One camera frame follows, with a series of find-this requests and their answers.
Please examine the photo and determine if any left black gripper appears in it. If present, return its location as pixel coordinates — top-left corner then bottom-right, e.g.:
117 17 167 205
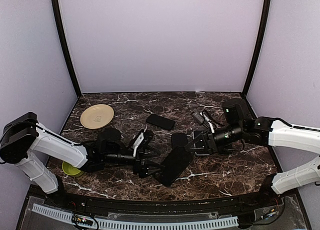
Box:
103 146 166 179

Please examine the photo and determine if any lavender phone case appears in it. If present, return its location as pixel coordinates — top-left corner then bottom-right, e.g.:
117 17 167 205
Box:
192 130 209 157

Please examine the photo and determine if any pink phone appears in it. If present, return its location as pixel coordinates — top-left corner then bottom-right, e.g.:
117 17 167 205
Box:
171 133 188 149

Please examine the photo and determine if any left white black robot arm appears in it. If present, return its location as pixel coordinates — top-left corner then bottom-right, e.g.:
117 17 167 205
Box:
0 112 164 208

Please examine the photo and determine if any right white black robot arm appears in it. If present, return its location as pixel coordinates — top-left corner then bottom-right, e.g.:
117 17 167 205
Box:
185 98 320 207

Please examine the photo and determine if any tan wooden round plate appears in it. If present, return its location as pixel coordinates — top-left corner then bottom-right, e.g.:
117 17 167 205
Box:
80 104 115 130

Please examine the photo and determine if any lime green bowl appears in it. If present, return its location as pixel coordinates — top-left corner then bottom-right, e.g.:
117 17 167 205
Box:
61 162 84 178

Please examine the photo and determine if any white slotted cable duct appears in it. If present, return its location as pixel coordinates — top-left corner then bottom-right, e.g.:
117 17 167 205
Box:
31 204 239 230

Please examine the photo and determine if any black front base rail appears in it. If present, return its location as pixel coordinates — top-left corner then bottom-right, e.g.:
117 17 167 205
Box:
27 184 298 216

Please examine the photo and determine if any right black corner post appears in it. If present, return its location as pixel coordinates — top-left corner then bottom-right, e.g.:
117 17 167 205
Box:
241 0 271 98

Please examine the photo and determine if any black corner post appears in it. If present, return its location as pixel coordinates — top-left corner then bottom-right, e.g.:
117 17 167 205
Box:
51 0 82 98
241 0 271 98

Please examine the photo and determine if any left black corner post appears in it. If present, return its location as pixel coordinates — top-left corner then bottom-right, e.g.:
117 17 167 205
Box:
51 0 82 98

